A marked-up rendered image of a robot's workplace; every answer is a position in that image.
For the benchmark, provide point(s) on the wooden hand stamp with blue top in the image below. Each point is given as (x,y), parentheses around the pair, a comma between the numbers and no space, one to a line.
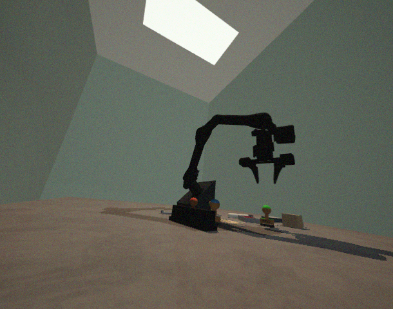
(214,204)

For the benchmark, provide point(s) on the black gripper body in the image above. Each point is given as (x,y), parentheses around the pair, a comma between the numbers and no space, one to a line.
(287,159)

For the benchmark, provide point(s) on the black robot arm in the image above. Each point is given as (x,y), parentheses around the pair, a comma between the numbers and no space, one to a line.
(282,135)

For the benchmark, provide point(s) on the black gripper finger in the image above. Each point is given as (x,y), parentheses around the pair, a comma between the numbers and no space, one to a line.
(254,170)
(277,168)

